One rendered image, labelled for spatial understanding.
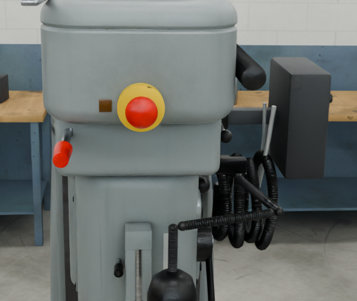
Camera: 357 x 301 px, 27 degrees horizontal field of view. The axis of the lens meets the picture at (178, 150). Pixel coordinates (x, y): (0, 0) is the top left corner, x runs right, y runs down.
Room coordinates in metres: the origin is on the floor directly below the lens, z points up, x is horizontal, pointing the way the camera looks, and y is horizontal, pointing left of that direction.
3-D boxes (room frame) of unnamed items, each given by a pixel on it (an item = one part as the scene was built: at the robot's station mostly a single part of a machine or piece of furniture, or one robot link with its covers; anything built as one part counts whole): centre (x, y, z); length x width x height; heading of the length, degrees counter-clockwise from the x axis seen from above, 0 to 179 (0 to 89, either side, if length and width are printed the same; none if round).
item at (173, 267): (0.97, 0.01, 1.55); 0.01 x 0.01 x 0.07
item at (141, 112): (0.90, 0.05, 1.76); 0.04 x 0.03 x 0.04; 95
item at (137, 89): (0.93, 0.05, 1.76); 0.06 x 0.02 x 0.06; 95
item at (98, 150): (1.20, 0.07, 1.68); 0.34 x 0.24 x 0.10; 5
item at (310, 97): (1.48, -0.24, 1.62); 0.20 x 0.09 x 0.21; 5
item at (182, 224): (1.00, -0.08, 1.58); 0.17 x 0.01 x 0.01; 114
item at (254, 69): (1.20, -0.08, 1.79); 0.45 x 0.04 x 0.04; 5
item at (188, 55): (1.17, 0.07, 1.81); 0.47 x 0.26 x 0.16; 5
